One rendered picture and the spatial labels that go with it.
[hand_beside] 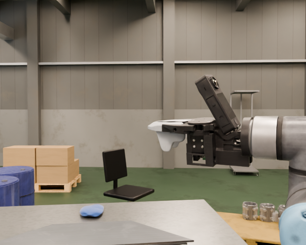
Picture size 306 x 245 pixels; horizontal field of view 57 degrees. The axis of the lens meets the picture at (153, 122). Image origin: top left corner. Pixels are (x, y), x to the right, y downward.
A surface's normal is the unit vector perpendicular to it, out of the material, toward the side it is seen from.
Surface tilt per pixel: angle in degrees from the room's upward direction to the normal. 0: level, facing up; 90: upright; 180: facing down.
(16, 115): 90
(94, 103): 90
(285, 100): 90
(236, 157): 98
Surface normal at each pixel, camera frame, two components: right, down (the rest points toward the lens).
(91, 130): -0.06, 0.03
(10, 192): 0.95, 0.01
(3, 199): 0.80, 0.02
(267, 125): -0.39, -0.59
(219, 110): -0.50, 0.16
